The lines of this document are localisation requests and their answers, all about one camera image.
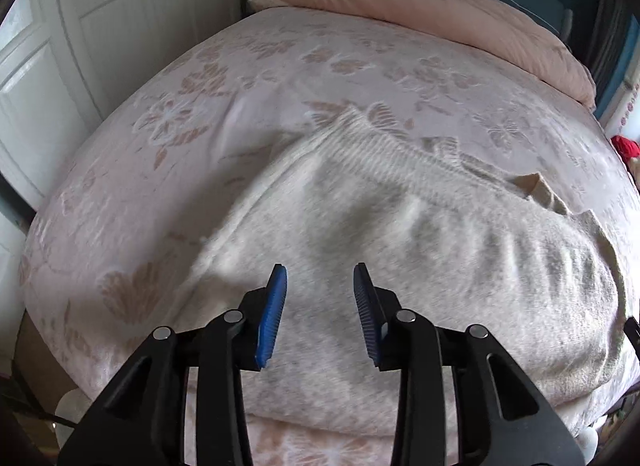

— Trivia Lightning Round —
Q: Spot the white wardrobe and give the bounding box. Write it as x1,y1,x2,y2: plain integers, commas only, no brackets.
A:
0,0,266,227

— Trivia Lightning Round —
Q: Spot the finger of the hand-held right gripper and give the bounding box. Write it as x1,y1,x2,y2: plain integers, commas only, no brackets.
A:
624,315,640,362

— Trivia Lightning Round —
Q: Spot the grey curtain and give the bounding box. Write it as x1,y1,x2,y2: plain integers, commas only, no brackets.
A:
585,0,632,77

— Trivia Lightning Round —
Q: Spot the red plush item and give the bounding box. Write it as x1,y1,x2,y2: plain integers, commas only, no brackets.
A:
611,135,640,163

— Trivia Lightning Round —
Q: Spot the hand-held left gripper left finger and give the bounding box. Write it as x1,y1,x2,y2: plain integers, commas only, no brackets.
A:
57,263,289,466

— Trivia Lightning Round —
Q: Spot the cream sweater with black hearts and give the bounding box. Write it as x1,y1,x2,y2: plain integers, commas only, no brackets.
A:
177,106,632,439

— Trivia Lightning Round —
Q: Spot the pink duvet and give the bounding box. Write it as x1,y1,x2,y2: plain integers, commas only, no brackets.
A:
248,0,597,107

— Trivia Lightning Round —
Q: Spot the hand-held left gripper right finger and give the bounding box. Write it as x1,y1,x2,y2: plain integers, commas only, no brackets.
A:
353,262,587,466

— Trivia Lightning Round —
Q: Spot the bed with pink floral bedspread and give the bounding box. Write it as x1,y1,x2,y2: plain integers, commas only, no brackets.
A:
20,6,640,466

